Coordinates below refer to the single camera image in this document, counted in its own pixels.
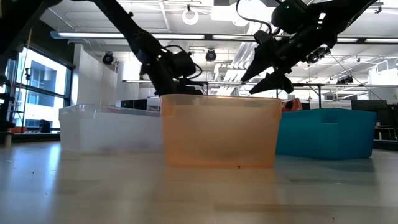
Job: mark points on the black equipment stand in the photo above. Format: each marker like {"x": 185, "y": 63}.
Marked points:
{"x": 6, "y": 118}

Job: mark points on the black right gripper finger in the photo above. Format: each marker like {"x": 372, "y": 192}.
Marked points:
{"x": 258, "y": 67}
{"x": 269, "y": 84}

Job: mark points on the large window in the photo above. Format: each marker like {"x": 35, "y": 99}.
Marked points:
{"x": 46, "y": 77}

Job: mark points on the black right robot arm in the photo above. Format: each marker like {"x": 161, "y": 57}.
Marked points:
{"x": 326, "y": 12}

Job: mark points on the black tripod stand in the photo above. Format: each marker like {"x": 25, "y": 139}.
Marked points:
{"x": 27, "y": 74}

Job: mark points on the clear plastic container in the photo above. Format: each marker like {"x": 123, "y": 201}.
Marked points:
{"x": 109, "y": 130}

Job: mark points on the orange plastic container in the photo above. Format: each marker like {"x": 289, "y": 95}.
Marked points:
{"x": 217, "y": 133}

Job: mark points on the teal plastic container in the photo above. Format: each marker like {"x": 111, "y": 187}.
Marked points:
{"x": 326, "y": 137}

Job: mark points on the black table frame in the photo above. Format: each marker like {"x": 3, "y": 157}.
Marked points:
{"x": 311, "y": 84}

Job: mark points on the white ceiling pipes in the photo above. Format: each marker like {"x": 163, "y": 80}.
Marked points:
{"x": 242, "y": 59}

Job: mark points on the orange box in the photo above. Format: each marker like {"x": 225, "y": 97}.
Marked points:
{"x": 295, "y": 105}

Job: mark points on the black ceiling spotlight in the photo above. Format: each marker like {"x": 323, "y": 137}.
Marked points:
{"x": 108, "y": 58}
{"x": 317, "y": 56}
{"x": 211, "y": 55}

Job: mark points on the ceiling light strip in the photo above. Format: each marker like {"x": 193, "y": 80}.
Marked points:
{"x": 93, "y": 35}
{"x": 233, "y": 37}

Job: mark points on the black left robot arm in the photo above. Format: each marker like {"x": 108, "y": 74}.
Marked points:
{"x": 130, "y": 34}

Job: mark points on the black monitor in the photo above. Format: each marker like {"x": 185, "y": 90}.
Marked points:
{"x": 370, "y": 104}
{"x": 133, "y": 104}

